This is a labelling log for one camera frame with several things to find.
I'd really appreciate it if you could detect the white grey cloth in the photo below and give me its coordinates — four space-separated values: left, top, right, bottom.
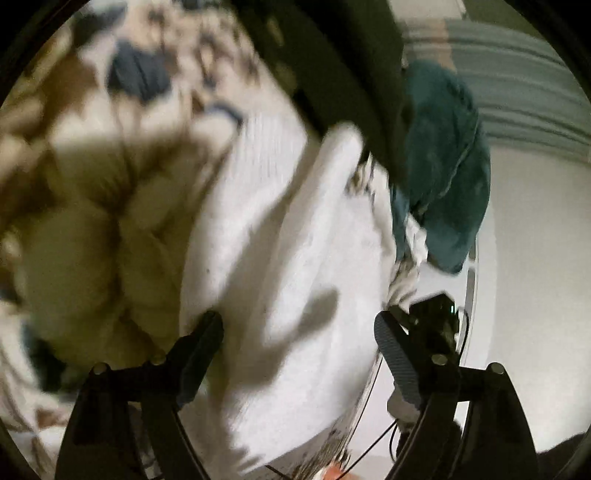
388 217 430 310

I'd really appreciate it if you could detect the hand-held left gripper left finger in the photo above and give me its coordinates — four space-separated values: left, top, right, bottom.
55 310 225 480

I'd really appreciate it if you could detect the black garment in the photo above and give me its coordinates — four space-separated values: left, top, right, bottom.
231 0 416 185

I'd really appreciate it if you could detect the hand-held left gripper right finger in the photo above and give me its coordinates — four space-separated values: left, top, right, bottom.
374 310 539 480

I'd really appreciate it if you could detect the floral bedspread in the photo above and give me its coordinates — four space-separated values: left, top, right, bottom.
0 0 324 480

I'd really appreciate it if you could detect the dark green plush blanket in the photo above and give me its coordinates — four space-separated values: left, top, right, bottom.
390 60 492 275

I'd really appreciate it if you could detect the wide grey-green curtain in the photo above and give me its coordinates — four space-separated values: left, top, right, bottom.
443 21 591 148

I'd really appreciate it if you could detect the white knit sweater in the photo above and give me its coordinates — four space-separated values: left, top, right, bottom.
178 108 398 476

